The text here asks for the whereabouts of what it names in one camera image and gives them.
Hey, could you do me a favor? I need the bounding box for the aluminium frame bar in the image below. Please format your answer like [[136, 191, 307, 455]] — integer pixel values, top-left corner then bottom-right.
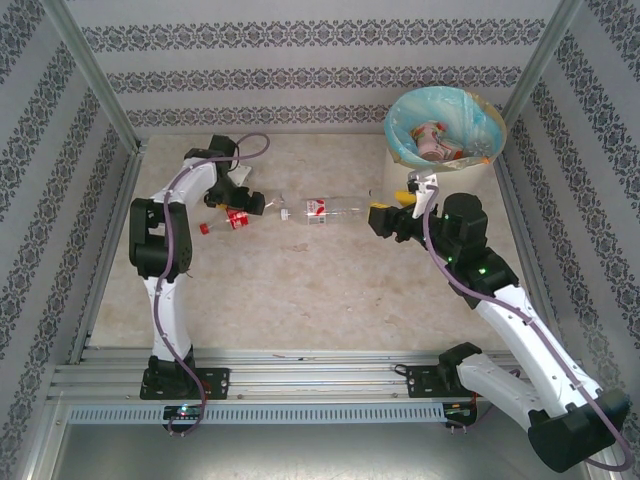
[[67, 142, 149, 366], [497, 162, 556, 321]]

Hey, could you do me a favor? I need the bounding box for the cola bottle red label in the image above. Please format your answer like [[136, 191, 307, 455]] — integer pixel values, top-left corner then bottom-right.
[[198, 195, 281, 235]]

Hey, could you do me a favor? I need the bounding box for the aluminium frame post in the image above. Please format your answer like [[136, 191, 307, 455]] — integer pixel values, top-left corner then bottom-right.
[[502, 0, 586, 124], [42, 0, 146, 154]]

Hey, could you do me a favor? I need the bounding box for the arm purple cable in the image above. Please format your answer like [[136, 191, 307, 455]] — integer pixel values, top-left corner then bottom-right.
[[422, 197, 634, 471], [154, 132, 272, 439]]

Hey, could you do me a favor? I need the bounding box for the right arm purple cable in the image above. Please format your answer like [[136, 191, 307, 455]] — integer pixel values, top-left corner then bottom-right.
[[422, 197, 634, 471]]

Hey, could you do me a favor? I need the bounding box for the light blue bin liner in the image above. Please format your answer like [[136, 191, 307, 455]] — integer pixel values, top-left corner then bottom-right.
[[383, 85, 504, 166]]

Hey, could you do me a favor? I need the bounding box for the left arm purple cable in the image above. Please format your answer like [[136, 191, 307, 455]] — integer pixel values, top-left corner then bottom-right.
[[154, 132, 272, 439]]

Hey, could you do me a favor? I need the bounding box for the aluminium mounting rail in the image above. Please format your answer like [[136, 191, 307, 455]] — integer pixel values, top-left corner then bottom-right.
[[47, 347, 531, 404]]

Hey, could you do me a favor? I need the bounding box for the white slotted cable duct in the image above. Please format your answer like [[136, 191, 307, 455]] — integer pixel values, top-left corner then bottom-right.
[[67, 403, 446, 426]]

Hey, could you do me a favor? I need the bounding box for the pink strawberry drink bottle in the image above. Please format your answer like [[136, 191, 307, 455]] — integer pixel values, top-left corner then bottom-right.
[[410, 121, 464, 162]]

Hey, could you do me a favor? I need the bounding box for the white ribbed waste bin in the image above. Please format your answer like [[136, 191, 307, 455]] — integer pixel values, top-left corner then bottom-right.
[[382, 85, 507, 207]]

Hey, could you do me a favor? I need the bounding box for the large clear bottle white cap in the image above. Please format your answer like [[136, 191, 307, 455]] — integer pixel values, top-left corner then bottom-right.
[[278, 194, 374, 227]]

